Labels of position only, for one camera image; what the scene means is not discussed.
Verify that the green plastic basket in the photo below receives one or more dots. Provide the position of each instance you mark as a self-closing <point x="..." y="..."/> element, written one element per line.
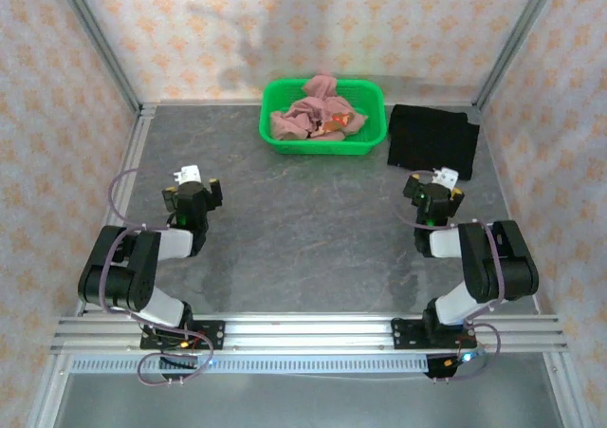
<point x="322" y="145"/>

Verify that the pink t-shirt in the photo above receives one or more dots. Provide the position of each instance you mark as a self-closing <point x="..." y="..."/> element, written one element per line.
<point x="294" y="117"/>

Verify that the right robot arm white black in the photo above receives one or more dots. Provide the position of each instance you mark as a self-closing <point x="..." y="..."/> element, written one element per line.
<point x="446" y="244"/>

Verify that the folded black t-shirt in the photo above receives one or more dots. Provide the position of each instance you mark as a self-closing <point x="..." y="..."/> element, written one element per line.
<point x="431" y="138"/>

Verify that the small circuit board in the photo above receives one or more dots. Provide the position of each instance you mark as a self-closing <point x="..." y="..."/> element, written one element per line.
<point x="182" y="345"/>
<point x="462" y="358"/>

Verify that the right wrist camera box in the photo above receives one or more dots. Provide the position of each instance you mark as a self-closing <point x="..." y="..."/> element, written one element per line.
<point x="446" y="176"/>

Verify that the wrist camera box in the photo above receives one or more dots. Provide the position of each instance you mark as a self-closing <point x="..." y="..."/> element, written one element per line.
<point x="189" y="174"/>
<point x="446" y="176"/>

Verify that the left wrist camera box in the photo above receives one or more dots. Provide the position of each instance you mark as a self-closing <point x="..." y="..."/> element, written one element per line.
<point x="189" y="174"/>

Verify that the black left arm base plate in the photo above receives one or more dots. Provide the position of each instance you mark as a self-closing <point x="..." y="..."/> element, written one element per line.
<point x="213" y="333"/>

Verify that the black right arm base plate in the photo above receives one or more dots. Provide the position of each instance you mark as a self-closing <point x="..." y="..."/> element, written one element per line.
<point x="405" y="335"/>

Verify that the aluminium mounting rail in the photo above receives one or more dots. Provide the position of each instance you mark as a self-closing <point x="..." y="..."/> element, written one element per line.
<point x="308" y="333"/>

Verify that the aluminium frame post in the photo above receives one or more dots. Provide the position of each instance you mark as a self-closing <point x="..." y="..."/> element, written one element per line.
<point x="517" y="34"/>
<point x="95" y="34"/>

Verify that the aluminium frame leg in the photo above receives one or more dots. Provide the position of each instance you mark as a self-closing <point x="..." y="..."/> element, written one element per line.
<point x="45" y="395"/>
<point x="566" y="395"/>

